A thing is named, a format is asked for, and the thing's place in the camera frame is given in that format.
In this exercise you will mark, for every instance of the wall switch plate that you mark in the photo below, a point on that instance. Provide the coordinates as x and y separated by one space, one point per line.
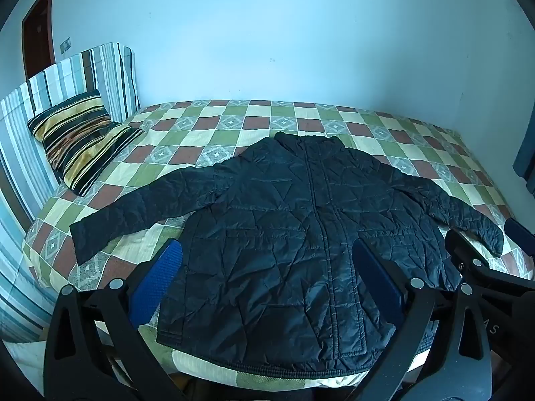
65 44

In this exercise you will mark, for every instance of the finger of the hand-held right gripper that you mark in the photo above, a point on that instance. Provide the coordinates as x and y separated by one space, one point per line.
462 250
520 232

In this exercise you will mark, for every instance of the checkered bedspread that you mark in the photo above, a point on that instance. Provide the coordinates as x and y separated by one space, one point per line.
196 129

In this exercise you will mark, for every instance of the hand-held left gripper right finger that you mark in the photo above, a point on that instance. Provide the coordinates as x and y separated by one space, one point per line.
376 275

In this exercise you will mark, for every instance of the black quilted jacket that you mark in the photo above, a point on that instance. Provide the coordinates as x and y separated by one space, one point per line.
284 234

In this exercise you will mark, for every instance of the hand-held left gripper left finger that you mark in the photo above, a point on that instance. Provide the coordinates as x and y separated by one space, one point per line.
164 273

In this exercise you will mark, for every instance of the dark blue curtain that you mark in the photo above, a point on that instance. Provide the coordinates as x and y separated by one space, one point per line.
526 150

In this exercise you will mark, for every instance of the brown wooden door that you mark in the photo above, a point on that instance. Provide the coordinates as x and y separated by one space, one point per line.
39 33

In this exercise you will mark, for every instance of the yellow black striped pillow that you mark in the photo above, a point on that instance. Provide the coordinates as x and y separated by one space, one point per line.
79 133

